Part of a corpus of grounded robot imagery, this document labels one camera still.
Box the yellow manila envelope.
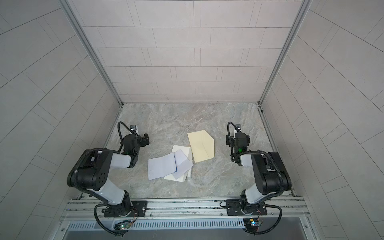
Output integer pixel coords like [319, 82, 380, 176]
[188, 130, 215, 163]

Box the white letter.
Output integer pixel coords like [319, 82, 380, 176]
[172, 148, 193, 182]

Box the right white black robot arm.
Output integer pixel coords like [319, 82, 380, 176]
[226, 132, 292, 215]

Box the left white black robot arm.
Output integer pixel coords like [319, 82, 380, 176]
[67, 134, 150, 217]

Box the cream white envelope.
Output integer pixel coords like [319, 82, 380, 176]
[164, 145, 193, 182]

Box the white paper sheet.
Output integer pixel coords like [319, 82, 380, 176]
[148, 153, 177, 181]

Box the right circuit board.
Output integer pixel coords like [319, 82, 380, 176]
[243, 219, 261, 232]

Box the circuit board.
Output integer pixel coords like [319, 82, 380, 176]
[243, 219, 261, 232]
[114, 221, 132, 231]

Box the white ventilation grille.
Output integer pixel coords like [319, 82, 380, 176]
[66, 218, 245, 231]

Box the left circuit board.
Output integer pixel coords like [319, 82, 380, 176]
[114, 221, 132, 231]

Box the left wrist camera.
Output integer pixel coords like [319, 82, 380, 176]
[130, 125, 139, 134]

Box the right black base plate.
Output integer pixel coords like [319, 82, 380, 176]
[224, 199, 268, 216]

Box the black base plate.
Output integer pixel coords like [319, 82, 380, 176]
[224, 199, 268, 216]
[102, 201, 148, 218]

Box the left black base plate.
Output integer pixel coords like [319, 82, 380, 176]
[102, 201, 148, 218]

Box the aluminium mounting rail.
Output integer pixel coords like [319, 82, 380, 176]
[60, 195, 310, 221]

